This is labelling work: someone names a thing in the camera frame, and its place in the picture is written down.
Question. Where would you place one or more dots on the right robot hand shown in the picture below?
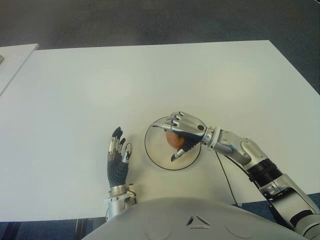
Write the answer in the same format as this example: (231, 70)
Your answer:
(192, 128)

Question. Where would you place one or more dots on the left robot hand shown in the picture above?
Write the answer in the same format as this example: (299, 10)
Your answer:
(117, 172)

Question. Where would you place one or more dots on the red yellow apple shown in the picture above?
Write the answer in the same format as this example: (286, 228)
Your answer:
(173, 141)

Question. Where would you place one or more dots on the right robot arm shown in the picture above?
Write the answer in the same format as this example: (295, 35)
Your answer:
(265, 170)

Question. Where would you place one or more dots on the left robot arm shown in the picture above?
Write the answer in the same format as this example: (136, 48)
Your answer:
(117, 203)

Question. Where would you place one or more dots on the white plate with black rim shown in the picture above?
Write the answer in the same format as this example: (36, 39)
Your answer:
(156, 150)

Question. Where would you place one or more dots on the grey robot torso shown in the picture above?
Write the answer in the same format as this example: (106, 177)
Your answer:
(187, 220)

